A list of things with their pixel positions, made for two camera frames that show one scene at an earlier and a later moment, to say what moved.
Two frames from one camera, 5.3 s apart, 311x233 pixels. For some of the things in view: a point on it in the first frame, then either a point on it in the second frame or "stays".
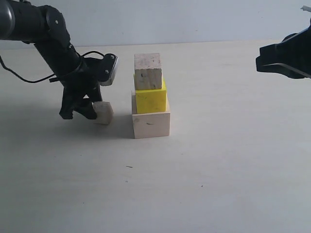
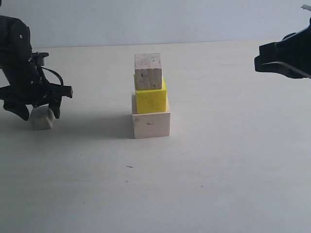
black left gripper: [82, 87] -> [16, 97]
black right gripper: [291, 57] stays
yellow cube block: [150, 101] stays
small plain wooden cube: [105, 112] -> [41, 118]
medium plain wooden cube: [148, 71] stays
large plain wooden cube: [150, 124] stays
